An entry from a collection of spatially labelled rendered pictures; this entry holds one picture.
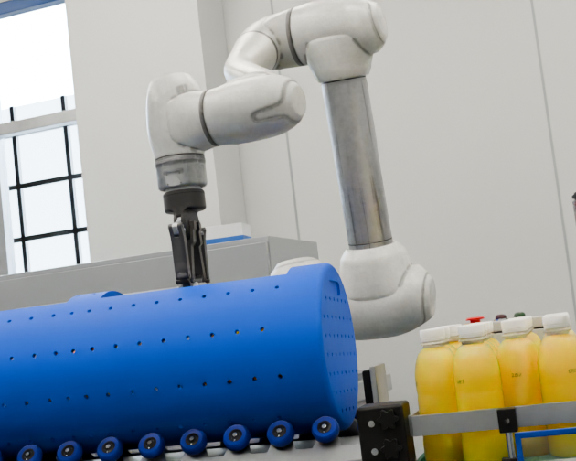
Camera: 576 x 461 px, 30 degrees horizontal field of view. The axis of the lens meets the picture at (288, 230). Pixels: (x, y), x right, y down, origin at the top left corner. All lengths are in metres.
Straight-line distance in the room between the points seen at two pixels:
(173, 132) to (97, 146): 3.03
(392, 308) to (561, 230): 2.25
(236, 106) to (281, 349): 0.43
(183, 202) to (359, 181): 0.58
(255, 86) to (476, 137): 2.84
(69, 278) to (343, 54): 1.77
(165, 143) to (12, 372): 0.47
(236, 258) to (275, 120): 1.72
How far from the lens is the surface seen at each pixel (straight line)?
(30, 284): 3.88
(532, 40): 4.64
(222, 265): 3.52
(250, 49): 2.27
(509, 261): 4.54
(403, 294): 2.33
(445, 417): 1.60
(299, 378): 1.71
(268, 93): 1.82
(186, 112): 1.87
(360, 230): 2.35
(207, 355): 1.74
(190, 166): 1.88
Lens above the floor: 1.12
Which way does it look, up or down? 6 degrees up
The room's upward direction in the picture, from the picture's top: 7 degrees counter-clockwise
